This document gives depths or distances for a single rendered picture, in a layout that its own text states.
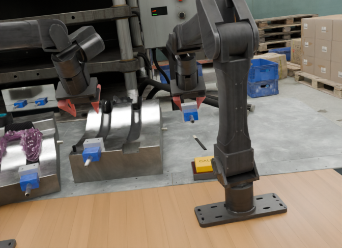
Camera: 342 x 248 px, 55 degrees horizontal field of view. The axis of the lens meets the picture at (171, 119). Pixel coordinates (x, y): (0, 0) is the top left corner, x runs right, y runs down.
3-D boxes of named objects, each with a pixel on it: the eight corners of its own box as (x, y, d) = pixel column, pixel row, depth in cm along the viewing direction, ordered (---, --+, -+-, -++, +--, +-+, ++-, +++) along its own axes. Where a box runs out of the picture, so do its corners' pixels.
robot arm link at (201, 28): (166, 30, 89) (206, -12, 59) (197, 26, 91) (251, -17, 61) (174, 75, 89) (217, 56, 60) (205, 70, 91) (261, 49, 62)
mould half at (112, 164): (163, 173, 96) (157, 130, 92) (74, 183, 96) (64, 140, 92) (162, 120, 143) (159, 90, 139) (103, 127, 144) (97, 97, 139)
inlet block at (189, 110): (202, 129, 95) (200, 111, 94) (184, 131, 95) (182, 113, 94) (197, 117, 108) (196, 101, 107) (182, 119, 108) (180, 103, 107)
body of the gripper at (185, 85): (170, 84, 102) (167, 64, 96) (203, 80, 101) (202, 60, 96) (172, 98, 97) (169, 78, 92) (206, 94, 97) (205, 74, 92)
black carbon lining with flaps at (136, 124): (140, 146, 99) (136, 116, 96) (87, 152, 100) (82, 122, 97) (146, 112, 132) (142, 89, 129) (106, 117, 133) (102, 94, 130)
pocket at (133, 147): (141, 159, 94) (139, 147, 93) (122, 161, 94) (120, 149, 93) (142, 153, 98) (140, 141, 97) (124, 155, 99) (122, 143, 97)
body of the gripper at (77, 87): (60, 86, 88) (51, 64, 82) (98, 82, 88) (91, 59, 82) (57, 103, 83) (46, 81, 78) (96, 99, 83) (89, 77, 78)
